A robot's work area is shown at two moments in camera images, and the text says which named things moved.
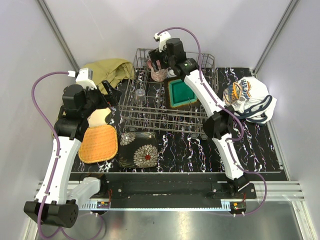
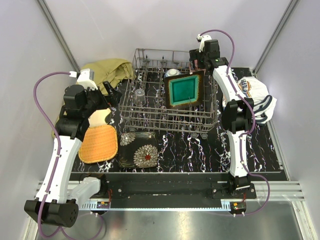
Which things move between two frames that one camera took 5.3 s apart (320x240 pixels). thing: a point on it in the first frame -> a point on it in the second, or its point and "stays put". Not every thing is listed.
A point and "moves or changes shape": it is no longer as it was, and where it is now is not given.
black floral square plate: [138, 149] stays put
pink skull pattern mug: [158, 75] moves or changes shape
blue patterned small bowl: [171, 74] stays put
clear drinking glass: [140, 97] stays put
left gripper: [115, 94] stays put
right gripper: [155, 55] -> [194, 54]
